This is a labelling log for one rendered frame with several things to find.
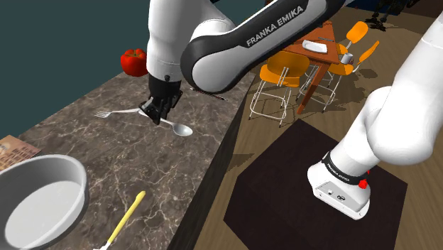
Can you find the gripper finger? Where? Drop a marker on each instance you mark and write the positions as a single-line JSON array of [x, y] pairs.
[[146, 106], [162, 112]]

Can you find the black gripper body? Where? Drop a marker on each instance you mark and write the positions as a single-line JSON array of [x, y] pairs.
[[163, 88]]

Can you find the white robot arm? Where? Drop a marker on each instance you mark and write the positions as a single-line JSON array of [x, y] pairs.
[[398, 114]]

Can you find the silver spoon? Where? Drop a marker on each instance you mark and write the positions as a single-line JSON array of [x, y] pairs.
[[182, 130]]

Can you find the silver fork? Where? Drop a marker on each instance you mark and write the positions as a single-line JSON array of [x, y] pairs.
[[114, 112]]

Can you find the red bell pepper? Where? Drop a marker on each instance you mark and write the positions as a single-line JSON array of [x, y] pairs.
[[133, 63]]

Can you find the thin dark red stick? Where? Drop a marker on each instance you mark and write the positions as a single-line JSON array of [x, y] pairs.
[[211, 95]]

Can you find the orange chair with white legs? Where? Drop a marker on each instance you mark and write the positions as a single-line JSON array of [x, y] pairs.
[[357, 32], [282, 69], [342, 69]]

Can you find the brown printed book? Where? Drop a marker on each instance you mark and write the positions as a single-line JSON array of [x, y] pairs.
[[15, 150]]

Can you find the grey round bowl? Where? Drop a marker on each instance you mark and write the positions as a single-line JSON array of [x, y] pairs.
[[45, 204]]

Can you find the dark robot stand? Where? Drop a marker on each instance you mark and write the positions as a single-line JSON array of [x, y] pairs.
[[277, 207]]

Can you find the wooden dining table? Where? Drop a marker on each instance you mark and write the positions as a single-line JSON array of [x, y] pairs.
[[320, 57]]

